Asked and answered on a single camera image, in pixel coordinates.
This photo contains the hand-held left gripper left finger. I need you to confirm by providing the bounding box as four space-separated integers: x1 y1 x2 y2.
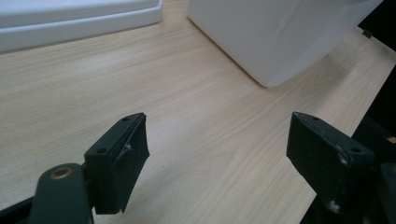
83 112 150 216

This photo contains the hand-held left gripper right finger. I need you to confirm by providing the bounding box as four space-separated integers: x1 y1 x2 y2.
286 111 375 215

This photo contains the white plastic container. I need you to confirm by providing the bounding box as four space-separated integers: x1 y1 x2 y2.
187 0 385 89

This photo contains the white plastic tray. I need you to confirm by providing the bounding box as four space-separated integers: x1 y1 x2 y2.
0 0 163 54

